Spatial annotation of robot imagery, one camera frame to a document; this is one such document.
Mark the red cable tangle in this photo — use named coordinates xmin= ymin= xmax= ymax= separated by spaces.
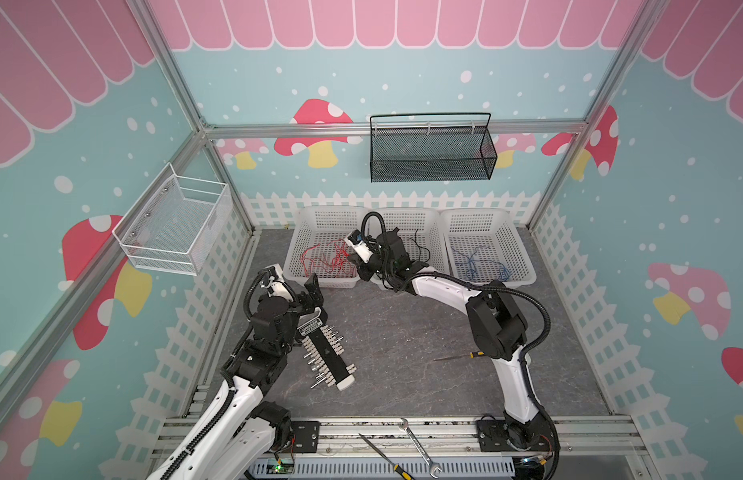
xmin=298 ymin=238 xmax=355 ymax=280

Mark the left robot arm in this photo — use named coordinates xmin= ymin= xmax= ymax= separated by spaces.
xmin=149 ymin=264 xmax=326 ymax=479

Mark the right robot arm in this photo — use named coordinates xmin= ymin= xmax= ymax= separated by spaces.
xmin=345 ymin=211 xmax=561 ymax=454

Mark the middle white plastic basket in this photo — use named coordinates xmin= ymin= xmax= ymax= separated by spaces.
xmin=367 ymin=208 xmax=449 ymax=294

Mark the white plastic basket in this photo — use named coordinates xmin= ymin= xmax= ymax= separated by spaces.
xmin=283 ymin=206 xmax=369 ymax=289
xmin=367 ymin=208 xmax=449 ymax=294
xmin=441 ymin=208 xmax=537 ymax=288

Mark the left white plastic basket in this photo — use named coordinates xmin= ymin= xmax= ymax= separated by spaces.
xmin=283 ymin=206 xmax=369 ymax=289

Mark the right white plastic basket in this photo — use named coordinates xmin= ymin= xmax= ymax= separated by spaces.
xmin=441 ymin=208 xmax=537 ymax=288

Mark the yellow black small screwdriver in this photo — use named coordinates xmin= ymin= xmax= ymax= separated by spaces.
xmin=433 ymin=351 xmax=485 ymax=362

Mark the silver combination wrench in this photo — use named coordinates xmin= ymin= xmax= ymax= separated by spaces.
xmin=399 ymin=417 xmax=443 ymax=479

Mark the black wire mesh wall basket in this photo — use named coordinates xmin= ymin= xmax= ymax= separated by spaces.
xmin=369 ymin=112 xmax=499 ymax=183

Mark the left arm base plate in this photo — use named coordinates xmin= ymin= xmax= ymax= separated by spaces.
xmin=234 ymin=419 xmax=322 ymax=455

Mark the white wire wall basket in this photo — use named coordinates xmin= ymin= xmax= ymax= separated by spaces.
xmin=113 ymin=164 xmax=233 ymax=276

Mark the yellow handled front screwdriver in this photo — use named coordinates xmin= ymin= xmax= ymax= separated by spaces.
xmin=359 ymin=434 xmax=415 ymax=480

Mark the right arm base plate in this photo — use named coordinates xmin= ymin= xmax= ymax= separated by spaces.
xmin=475 ymin=413 xmax=555 ymax=454

